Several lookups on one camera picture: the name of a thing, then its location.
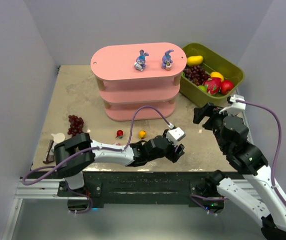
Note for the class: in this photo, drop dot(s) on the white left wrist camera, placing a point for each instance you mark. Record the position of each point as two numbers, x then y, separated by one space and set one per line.
174 135

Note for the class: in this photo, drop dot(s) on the dark red grape bunch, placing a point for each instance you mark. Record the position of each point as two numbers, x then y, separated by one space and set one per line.
76 125

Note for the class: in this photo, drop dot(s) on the red apple toy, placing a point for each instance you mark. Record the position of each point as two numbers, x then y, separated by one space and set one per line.
226 87

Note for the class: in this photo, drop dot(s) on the red haired mermaid toy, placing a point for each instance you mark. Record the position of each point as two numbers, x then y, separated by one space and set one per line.
119 134

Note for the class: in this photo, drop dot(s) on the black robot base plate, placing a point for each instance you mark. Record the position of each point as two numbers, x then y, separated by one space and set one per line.
144 188

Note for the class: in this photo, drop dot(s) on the purple grape bunch in bin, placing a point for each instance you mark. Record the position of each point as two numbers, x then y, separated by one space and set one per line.
196 74

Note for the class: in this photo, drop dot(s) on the green lime toy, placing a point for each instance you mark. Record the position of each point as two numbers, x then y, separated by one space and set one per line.
203 88

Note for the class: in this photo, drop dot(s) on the pink three-tier wooden shelf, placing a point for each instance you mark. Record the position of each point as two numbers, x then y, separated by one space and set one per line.
128 93

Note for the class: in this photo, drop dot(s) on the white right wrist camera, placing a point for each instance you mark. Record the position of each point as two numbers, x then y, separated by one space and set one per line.
236 106

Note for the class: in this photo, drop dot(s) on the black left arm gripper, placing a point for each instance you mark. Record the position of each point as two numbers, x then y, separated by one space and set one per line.
175 153

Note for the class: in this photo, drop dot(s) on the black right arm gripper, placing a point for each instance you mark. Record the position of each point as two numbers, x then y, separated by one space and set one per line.
208 116

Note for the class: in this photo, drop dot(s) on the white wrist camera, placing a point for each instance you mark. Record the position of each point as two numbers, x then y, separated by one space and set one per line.
236 106
174 135

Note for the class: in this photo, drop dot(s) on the olive green plastic bin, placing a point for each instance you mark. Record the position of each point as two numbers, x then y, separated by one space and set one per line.
212 62

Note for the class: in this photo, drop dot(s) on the red dragon fruit toy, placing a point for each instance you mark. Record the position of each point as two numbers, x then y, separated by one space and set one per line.
212 85

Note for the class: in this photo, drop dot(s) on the purple bunny toy blue ears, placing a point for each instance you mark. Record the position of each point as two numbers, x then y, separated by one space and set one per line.
140 63

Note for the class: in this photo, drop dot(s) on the yellow mango toy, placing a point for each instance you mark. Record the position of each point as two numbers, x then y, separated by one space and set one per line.
194 60

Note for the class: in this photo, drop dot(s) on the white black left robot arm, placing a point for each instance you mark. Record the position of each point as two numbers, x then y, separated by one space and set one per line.
72 156

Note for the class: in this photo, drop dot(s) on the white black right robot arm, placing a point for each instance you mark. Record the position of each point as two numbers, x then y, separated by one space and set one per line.
269 208

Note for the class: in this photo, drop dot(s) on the purple bunny toy with cup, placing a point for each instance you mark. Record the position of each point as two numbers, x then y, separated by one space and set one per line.
167 60

